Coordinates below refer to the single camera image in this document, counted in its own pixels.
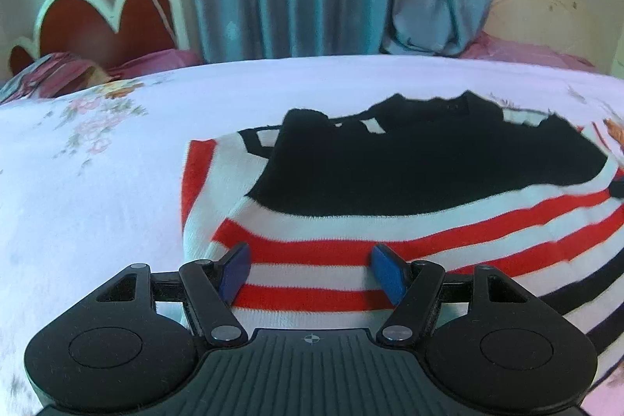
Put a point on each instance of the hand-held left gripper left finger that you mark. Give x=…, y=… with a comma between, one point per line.
x=235, y=272

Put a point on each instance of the pink bed sheet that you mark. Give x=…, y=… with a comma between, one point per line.
x=526, y=53

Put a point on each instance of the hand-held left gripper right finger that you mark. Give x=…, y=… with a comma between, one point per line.
x=390, y=274

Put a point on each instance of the red heart-shaped headboard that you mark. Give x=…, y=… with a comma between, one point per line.
x=97, y=23

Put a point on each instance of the bed with floral sheet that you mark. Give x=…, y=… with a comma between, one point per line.
x=87, y=182

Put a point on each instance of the pink pillow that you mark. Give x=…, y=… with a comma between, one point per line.
x=156, y=61

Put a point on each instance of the striped knit sweater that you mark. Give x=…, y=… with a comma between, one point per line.
x=414, y=182

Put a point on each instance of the cream curved headboard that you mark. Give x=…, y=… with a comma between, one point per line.
x=541, y=6

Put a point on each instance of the patterned pillow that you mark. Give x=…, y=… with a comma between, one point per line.
x=53, y=77

